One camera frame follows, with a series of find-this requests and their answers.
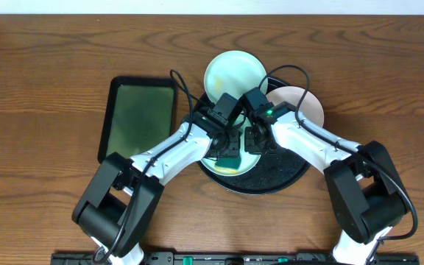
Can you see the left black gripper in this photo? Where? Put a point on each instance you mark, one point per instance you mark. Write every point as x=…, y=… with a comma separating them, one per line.
x=228, y=148

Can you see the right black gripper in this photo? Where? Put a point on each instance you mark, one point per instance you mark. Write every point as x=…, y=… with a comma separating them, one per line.
x=255, y=140

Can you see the mint green plate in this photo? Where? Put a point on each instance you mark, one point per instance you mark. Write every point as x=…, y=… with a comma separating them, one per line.
x=233, y=72
x=248, y=161

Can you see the green yellow sponge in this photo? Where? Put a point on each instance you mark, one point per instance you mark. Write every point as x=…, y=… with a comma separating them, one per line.
x=228, y=163

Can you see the white pink plate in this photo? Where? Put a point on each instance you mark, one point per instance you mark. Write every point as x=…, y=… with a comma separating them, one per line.
x=311, y=106

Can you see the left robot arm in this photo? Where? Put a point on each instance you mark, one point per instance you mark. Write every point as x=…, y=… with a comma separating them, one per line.
x=117, y=206

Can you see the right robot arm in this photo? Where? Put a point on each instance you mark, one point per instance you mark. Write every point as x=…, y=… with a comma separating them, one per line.
x=366, y=191

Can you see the black round tray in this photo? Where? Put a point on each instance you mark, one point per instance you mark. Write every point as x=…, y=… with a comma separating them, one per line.
x=267, y=174

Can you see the black rectangular tray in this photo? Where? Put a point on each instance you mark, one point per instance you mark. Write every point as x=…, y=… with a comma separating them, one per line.
x=140, y=113

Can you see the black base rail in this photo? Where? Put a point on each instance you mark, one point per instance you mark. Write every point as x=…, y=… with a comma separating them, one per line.
x=169, y=258

